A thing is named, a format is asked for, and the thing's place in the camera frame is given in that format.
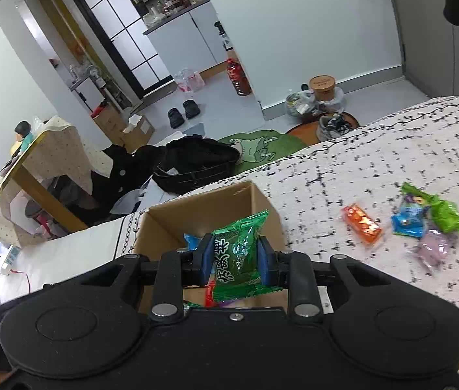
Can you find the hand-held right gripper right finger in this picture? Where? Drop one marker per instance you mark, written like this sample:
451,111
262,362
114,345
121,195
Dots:
265,260

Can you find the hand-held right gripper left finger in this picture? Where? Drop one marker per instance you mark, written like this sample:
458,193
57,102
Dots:
205,258

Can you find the dark green seaweed packet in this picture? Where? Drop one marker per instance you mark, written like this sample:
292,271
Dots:
239,260

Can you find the brown cardboard box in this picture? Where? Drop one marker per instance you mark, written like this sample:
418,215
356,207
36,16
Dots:
164,227

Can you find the small orange snack packet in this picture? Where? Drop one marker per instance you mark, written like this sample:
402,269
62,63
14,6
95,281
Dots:
361,223

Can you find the lilac snack packet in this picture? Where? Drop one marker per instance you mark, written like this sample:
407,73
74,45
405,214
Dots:
430,248

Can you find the lime green snack packet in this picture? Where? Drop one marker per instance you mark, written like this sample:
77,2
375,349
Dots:
445,211

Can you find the white power strip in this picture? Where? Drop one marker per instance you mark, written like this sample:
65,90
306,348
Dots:
10,259

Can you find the black bag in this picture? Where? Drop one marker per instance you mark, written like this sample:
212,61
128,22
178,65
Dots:
197,162

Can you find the green dinosaur floor mat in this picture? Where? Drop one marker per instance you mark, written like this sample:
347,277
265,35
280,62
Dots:
262,150

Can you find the black clothes pile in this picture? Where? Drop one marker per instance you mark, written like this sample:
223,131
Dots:
119,170

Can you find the white bed sheet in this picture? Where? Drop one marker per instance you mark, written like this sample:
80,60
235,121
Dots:
83,248

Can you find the grey floor mat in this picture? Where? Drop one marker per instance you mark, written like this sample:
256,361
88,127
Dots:
193,128

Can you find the cardboard carton with tissue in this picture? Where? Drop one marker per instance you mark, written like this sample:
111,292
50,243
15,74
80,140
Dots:
138,132

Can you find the black slipper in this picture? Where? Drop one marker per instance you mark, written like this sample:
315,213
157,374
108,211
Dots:
176,118
191,109

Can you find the white black printed blanket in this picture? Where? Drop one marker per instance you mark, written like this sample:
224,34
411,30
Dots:
375,162

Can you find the grey sneakers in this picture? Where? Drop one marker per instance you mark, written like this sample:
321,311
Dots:
333,128

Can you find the clear plastic bag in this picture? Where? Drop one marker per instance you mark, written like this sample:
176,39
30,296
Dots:
298,103

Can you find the orange round floor mat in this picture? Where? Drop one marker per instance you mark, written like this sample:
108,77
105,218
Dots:
351,120

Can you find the plain cardboard carton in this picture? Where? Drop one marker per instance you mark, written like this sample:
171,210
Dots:
107,122

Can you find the brown round tub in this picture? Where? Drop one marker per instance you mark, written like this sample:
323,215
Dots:
323,87

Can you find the red oil bottle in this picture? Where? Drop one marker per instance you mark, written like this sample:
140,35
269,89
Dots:
238,77

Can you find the table with dotted cloth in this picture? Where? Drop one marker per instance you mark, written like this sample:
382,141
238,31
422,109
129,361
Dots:
50,154

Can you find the small toy figure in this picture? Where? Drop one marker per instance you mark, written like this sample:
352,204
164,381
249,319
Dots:
23,134

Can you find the small white cabinet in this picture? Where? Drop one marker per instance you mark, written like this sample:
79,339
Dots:
87,93

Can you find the small white fan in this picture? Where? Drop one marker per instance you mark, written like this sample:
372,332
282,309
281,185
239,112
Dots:
93,72

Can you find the white kitchen cabinet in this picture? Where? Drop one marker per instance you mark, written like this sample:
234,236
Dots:
189,40

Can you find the black framed sliding door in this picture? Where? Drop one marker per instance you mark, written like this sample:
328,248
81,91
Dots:
124,36

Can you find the group of kitchen bottles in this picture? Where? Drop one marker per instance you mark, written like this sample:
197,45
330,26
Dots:
172,6

